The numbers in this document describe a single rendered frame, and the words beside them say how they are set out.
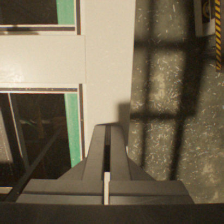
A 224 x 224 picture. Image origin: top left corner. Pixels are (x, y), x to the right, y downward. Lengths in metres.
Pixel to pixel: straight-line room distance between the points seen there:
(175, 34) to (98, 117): 1.06
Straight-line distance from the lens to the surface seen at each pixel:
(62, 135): 1.20
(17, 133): 0.67
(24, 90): 0.23
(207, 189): 1.77
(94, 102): 0.15
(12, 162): 0.71
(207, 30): 1.12
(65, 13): 0.23
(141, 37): 1.11
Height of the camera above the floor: 1.08
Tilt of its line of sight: 73 degrees down
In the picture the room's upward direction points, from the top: 178 degrees clockwise
